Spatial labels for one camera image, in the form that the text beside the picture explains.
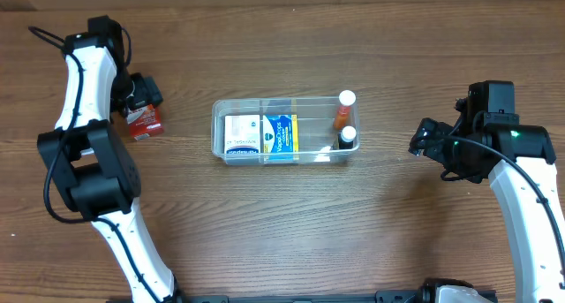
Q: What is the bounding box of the red medicine box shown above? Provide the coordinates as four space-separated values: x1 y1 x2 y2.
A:
126 104 164 140

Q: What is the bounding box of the dark bottle white cap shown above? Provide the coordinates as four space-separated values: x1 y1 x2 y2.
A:
337 125 357 150

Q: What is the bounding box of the orange bottle white cap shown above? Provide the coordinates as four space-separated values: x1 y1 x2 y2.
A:
333 90 357 131

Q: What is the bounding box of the white Hansaplast plaster box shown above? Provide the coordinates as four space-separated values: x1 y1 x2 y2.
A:
223 115 260 162

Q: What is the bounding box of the blue yellow VapoDrops box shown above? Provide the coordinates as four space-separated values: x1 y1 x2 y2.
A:
262 114 299 163

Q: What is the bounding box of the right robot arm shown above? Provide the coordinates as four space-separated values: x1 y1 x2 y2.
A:
409 80 564 302

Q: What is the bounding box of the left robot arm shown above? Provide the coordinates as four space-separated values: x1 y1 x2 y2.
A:
29 15 184 302

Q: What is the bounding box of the clear plastic container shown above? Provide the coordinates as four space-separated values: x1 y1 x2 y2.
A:
211 95 360 165

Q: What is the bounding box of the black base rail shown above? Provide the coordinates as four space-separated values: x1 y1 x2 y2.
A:
108 289 498 303

